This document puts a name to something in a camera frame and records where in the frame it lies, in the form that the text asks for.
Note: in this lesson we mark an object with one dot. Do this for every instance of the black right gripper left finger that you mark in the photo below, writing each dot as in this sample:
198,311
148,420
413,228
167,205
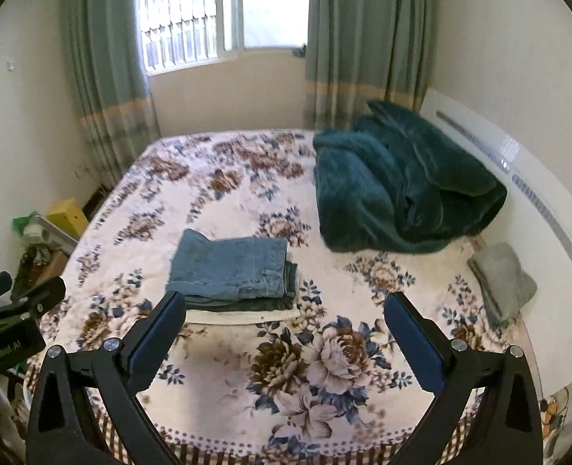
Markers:
63,428

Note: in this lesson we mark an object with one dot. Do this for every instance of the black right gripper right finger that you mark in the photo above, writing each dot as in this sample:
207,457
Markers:
506,428

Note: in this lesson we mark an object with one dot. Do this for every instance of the blue denim jeans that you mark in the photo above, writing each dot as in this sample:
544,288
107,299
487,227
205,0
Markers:
228,269

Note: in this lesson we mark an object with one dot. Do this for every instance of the yellow box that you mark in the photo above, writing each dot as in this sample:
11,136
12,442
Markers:
68,216

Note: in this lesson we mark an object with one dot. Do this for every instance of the white bed headboard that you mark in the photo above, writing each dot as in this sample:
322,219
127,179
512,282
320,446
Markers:
536,221

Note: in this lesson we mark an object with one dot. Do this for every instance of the dark teal plush blanket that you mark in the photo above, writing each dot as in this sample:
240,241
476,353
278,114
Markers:
394,182

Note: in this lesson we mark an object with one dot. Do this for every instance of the green striped left curtain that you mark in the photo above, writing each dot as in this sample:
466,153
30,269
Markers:
110,89

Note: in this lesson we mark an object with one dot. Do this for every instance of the green striped curtain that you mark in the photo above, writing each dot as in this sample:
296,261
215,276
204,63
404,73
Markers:
362,50
110,89

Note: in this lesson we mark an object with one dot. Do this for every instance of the window with white grille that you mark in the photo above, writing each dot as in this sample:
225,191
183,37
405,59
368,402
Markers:
183,33

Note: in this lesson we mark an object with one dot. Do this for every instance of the green striped right curtain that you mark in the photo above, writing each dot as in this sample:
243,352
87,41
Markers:
362,50

